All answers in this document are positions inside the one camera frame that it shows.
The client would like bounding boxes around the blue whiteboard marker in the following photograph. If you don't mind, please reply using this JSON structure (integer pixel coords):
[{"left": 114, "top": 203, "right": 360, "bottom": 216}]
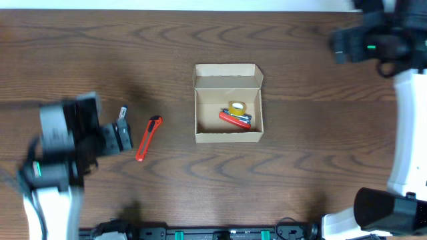
[{"left": 118, "top": 105, "right": 127, "bottom": 120}]

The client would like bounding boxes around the orange utility knife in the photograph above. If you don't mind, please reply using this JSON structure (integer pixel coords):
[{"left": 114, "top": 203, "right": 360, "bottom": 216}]
[{"left": 135, "top": 115, "right": 163, "bottom": 162}]

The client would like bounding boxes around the cardboard box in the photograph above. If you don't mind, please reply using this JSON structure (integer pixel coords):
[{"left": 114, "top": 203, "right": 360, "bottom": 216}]
[{"left": 192, "top": 63, "right": 264, "bottom": 143}]

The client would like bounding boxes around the yellow tape roll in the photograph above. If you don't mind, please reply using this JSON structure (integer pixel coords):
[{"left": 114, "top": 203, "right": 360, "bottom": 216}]
[{"left": 228, "top": 101, "right": 247, "bottom": 116}]

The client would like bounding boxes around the black whiteboard marker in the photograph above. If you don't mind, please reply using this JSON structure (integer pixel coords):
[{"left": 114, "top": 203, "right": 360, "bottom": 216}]
[{"left": 222, "top": 109, "right": 252, "bottom": 121}]

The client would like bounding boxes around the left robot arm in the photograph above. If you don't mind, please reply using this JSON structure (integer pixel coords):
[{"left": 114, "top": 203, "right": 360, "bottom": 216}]
[{"left": 17, "top": 97, "right": 133, "bottom": 239}]

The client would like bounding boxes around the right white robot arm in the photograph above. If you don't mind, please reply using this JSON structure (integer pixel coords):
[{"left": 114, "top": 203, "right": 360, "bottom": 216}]
[{"left": 320, "top": 0, "right": 426, "bottom": 239}]

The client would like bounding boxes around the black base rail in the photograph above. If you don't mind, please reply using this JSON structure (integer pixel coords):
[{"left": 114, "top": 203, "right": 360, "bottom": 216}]
[{"left": 79, "top": 223, "right": 320, "bottom": 240}]

